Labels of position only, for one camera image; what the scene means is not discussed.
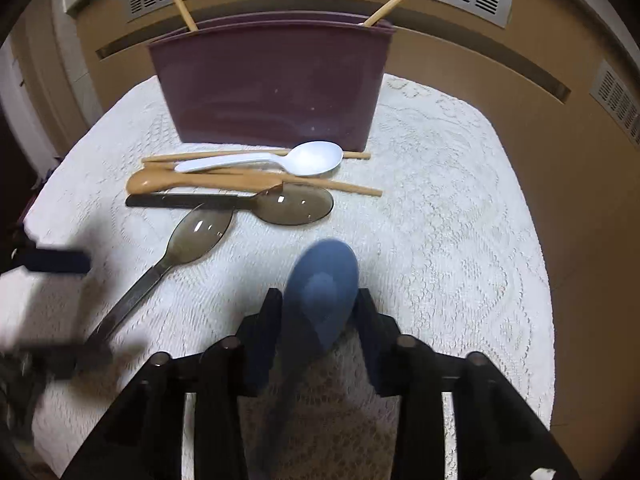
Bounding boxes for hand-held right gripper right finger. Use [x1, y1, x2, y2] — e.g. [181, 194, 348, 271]
[354, 287, 581, 480]

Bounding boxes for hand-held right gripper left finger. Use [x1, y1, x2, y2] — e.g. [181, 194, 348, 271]
[62, 287, 286, 480]

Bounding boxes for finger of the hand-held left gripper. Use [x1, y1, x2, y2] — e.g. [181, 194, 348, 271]
[20, 337, 146, 381]
[10, 242, 92, 275]

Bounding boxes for blue plastic spoon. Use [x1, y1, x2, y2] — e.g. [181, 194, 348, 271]
[245, 239, 360, 480]

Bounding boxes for smoky clear spoon black handle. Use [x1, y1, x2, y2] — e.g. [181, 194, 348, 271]
[85, 203, 235, 356]
[125, 183, 335, 226]

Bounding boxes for white plastic spoon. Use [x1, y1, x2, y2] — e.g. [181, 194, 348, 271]
[174, 141, 345, 177]

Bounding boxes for purple utensil holder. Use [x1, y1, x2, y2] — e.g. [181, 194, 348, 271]
[146, 10, 398, 153]

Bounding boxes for white lace tablecloth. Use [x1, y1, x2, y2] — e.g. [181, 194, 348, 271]
[25, 74, 556, 480]

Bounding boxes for wooden panel cabinet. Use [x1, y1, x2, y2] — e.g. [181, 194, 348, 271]
[10, 0, 640, 480]

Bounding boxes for small grey vent grille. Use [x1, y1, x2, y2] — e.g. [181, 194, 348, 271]
[590, 60, 640, 148]

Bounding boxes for white door frame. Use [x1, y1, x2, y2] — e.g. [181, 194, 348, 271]
[0, 0, 101, 171]

